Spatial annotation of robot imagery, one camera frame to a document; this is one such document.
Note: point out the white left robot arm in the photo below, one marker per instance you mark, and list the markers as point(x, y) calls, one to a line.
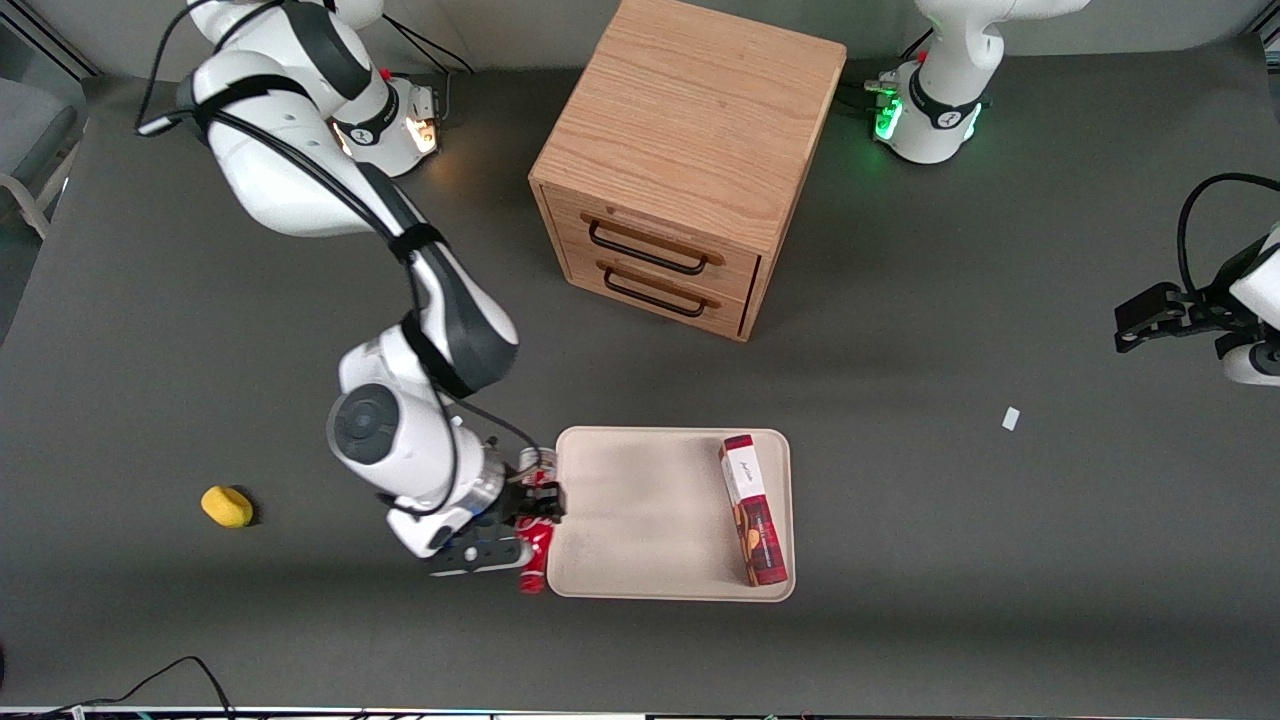
point(940, 110)

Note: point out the red soda can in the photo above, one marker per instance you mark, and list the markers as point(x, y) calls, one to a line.
point(537, 560)

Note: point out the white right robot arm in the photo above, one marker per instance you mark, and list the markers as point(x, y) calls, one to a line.
point(280, 160)

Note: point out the yellow sponge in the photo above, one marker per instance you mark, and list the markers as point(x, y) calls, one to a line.
point(227, 506)

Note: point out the grey chair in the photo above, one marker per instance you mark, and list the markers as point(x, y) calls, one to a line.
point(30, 120)

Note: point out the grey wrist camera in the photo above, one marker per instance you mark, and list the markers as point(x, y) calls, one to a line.
point(480, 558)
point(1250, 365)

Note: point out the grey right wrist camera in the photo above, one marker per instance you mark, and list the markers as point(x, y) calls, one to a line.
point(480, 558)

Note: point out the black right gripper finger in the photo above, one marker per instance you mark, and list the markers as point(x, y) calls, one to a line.
point(555, 505)
point(514, 512)

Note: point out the small white paper scrap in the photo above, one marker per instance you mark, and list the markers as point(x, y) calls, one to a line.
point(1011, 418)

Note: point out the red cookie box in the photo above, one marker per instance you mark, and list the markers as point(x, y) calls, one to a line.
point(752, 510)

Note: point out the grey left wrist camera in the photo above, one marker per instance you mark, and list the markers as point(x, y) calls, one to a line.
point(1250, 365)

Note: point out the wooden drawer cabinet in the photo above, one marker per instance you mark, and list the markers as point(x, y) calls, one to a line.
point(690, 110)

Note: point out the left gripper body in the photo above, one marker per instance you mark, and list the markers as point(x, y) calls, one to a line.
point(1206, 309)

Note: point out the beige plastic tray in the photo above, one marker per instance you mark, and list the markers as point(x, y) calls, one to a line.
point(640, 510)

